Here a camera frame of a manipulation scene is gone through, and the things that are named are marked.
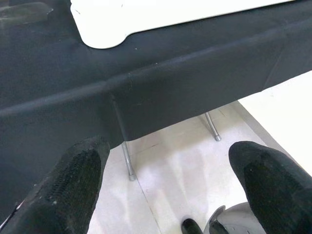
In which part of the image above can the black tablecloth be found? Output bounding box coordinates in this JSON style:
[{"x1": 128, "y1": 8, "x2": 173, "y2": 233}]
[{"x1": 0, "y1": 0, "x2": 312, "y2": 220}]

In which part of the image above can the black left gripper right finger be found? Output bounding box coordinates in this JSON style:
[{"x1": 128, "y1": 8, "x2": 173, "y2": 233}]
[{"x1": 228, "y1": 140, "x2": 312, "y2": 234}]

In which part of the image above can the metal table leg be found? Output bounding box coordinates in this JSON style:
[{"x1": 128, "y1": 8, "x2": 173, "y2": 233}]
[
  {"x1": 204, "y1": 111, "x2": 222, "y2": 142},
  {"x1": 121, "y1": 141, "x2": 136, "y2": 182}
]

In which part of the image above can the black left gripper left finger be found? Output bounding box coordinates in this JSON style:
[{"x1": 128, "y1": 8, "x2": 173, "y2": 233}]
[{"x1": 0, "y1": 135, "x2": 112, "y2": 234}]

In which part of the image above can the white plastic table top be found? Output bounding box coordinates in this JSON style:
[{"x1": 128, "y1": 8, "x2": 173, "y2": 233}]
[{"x1": 70, "y1": 0, "x2": 291, "y2": 49}]

